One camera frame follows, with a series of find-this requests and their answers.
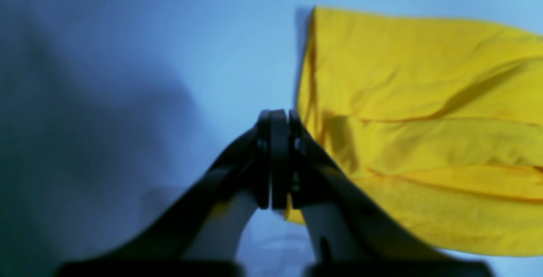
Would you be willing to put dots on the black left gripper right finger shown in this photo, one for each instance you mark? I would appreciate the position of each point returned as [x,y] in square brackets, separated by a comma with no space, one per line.
[351,235]

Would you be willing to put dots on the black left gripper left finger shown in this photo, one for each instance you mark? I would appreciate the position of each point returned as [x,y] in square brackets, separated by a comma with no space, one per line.
[198,236]

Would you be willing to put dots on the yellow T-shirt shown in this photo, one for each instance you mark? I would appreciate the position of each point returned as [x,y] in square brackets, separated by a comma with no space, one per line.
[438,120]

